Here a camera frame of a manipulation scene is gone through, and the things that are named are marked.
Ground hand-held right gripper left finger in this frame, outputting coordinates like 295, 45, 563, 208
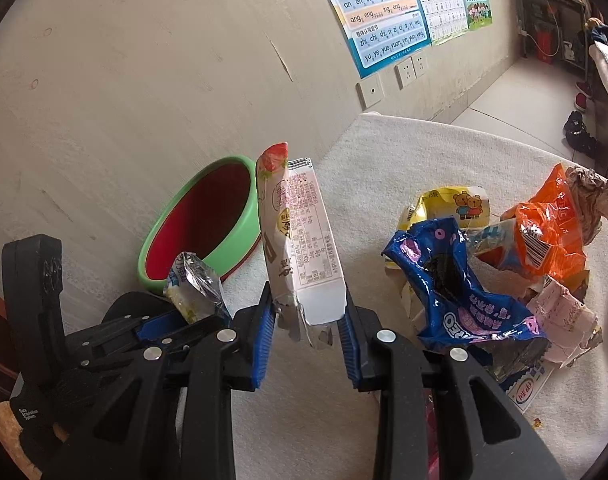
44, 292, 278, 480

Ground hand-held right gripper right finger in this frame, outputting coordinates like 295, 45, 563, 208
336, 290, 569, 480

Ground blue cookie wrapper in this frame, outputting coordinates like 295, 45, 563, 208
381, 216, 550, 357

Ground red bucket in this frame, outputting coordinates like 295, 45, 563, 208
530, 27, 557, 64

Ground yellow wrapper with cartoon bears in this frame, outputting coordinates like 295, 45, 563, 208
396, 185, 491, 235

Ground blue and white wrapper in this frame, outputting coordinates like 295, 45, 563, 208
488, 350, 558, 417

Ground crumpled paper ball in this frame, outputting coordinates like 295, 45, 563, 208
565, 165, 608, 247

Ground white strawberry snack wrapper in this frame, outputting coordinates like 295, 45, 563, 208
255, 141, 349, 352

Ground black shoes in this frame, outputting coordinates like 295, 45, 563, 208
562, 110, 605, 162

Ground white chart wall poster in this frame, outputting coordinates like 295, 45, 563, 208
404, 0, 470, 47

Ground clear light blue wrapper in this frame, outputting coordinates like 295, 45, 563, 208
461, 219, 530, 272

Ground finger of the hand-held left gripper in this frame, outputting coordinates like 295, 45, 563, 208
90, 308, 233, 343
83, 331, 205, 369

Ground red shoes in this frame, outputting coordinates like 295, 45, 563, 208
574, 80, 595, 114

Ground blue striped wall poster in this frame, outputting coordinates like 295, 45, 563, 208
309, 0, 433, 80

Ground white wall plate single hole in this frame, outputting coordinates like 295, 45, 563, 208
355, 74, 385, 111

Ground orange plastic wrapper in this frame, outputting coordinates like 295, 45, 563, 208
501, 164, 591, 282

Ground green basin with red inside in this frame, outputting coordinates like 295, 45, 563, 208
137, 155, 265, 297

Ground pale pink paper wrapper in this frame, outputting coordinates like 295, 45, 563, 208
525, 275, 604, 367

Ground dark metal shelf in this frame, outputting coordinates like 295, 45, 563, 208
508, 0, 592, 72

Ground silver foil snack wrapper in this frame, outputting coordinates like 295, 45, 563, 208
163, 251, 233, 325

